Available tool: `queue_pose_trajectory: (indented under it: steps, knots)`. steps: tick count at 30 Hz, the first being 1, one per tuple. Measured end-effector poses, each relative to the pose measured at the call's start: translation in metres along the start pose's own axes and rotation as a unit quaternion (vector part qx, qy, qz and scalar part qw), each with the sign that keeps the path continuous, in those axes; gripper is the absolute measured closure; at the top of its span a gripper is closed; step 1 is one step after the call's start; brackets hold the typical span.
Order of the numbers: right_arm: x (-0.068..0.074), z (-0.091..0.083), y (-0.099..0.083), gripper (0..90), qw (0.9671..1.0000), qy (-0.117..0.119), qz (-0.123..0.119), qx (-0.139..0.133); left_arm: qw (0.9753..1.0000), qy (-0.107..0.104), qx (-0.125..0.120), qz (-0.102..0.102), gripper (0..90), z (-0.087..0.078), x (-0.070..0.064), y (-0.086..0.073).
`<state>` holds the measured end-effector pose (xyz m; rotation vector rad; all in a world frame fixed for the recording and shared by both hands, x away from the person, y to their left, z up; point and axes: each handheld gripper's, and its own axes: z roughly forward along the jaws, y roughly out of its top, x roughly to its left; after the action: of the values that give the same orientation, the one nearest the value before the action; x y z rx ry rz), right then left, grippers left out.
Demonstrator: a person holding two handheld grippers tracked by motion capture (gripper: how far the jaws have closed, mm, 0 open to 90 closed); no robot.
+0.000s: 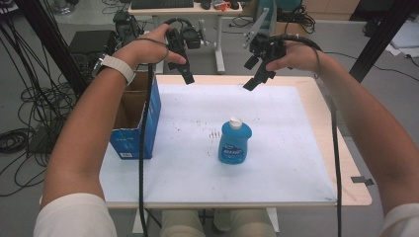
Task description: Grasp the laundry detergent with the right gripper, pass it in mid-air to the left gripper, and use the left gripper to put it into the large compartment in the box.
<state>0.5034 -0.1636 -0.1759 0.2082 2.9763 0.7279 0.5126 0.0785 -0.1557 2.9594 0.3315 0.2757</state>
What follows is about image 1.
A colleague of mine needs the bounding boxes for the light wooden table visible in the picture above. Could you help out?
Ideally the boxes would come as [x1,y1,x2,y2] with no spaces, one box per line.
[98,74,374,210]

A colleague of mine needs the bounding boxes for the black computer case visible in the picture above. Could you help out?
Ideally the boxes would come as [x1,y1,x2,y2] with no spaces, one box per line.
[68,30,119,85]

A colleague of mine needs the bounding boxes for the black metal frame post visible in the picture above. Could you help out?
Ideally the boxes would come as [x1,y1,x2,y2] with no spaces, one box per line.
[349,0,419,83]
[14,0,89,98]

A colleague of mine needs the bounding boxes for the person's right beige trouser leg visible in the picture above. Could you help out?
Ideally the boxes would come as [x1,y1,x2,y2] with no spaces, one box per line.
[212,208,278,237]

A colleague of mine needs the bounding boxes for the left hand-held gripper black cable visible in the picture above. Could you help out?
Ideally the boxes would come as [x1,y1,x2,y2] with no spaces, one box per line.
[137,17,196,237]

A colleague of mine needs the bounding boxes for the blue cardboard box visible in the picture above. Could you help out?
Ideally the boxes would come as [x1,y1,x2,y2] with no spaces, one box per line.
[109,69,162,161]

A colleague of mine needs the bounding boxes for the grey tape piece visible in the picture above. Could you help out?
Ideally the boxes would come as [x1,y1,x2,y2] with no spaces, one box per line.
[350,176,376,187]

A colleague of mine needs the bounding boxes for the right hand-held gripper black cable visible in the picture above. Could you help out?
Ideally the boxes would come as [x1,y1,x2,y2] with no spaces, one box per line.
[270,33,344,237]

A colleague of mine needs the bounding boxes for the person's right white sleeve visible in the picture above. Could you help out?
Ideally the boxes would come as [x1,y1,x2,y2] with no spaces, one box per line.
[378,201,419,237]

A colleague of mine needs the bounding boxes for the hand-held gripper black cable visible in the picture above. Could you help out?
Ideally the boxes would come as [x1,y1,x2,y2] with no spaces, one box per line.
[270,33,344,237]
[137,17,196,237]

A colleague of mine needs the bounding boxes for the blue dish soap bottle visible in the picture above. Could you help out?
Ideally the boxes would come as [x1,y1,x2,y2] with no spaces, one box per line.
[217,117,254,165]

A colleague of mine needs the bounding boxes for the person's left hand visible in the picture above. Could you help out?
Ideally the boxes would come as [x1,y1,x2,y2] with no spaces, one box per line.
[113,23,188,71]

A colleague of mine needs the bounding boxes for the person's right hand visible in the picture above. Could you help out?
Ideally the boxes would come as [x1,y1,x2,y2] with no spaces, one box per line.
[265,40,331,76]

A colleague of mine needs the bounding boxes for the wristwatch with white band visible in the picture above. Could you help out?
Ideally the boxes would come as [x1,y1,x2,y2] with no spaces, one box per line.
[92,53,137,87]

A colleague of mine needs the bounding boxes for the person's left beige trouser leg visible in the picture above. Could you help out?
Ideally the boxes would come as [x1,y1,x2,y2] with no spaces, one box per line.
[159,208,206,237]

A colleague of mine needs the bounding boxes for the white paper sheets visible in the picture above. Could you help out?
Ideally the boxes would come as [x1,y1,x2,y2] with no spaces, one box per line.
[384,19,419,58]

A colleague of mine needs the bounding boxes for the person's beige trouser leg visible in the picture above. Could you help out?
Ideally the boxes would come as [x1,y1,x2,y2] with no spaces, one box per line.
[212,208,278,237]
[159,208,206,237]

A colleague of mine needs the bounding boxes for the bundle of black cables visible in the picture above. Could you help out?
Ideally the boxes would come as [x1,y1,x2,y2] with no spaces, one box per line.
[0,19,78,198]

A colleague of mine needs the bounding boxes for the person's white sleeve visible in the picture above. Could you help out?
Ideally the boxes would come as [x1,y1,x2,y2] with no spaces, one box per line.
[33,192,119,237]
[378,201,419,237]

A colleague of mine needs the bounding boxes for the orange small object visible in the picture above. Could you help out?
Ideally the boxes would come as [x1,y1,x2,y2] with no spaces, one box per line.
[211,0,232,12]

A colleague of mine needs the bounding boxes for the coil of black cable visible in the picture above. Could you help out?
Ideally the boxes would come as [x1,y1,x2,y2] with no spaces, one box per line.
[0,127,36,155]

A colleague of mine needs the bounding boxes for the white desk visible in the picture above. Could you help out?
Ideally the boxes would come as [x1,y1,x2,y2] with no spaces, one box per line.
[127,2,244,75]

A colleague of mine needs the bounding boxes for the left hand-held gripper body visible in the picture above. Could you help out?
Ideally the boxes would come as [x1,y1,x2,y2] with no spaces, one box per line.
[164,19,211,72]

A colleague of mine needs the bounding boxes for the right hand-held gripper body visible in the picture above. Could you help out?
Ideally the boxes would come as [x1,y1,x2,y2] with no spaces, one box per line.
[242,8,288,64]

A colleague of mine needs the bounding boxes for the black keyboard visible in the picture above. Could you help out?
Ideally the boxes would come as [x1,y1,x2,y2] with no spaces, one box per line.
[129,0,196,10]

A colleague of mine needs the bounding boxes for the white table mat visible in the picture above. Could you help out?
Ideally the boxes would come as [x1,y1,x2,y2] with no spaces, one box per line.
[98,83,338,203]

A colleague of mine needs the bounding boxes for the cardboard box with black cables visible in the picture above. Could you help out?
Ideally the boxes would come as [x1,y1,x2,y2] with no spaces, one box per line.
[275,4,316,38]

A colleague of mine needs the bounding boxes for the person's left white sleeve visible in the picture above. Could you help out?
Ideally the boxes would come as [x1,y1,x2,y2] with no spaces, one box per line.
[33,192,119,237]

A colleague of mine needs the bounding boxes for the black electronic device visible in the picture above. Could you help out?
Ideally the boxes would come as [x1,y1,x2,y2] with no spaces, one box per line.
[113,9,143,48]

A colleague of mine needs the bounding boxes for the teal box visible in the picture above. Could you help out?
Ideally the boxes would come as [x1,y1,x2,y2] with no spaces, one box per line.
[255,0,276,29]

